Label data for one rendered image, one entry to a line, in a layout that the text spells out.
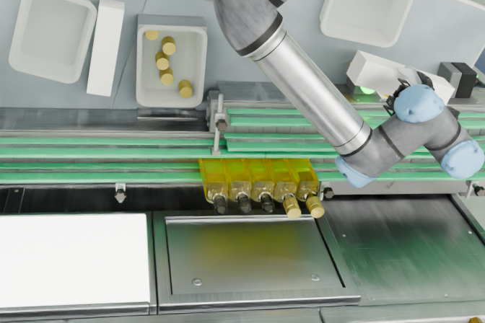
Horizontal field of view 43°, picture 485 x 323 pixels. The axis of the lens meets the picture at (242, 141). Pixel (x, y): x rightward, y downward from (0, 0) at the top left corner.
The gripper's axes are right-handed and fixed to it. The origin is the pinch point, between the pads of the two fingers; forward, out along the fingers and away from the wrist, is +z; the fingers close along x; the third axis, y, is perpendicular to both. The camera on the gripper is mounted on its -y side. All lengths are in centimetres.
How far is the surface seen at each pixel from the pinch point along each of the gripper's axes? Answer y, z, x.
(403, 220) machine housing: -28, 10, 42
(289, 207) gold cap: 14.8, -6.1, 35.6
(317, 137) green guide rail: 3.8, 18.6, 27.4
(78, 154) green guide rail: 64, 13, 46
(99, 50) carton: 65, 28, 24
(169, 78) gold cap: 46, 28, 26
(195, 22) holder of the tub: 44, 29, 10
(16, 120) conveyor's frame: 80, 27, 49
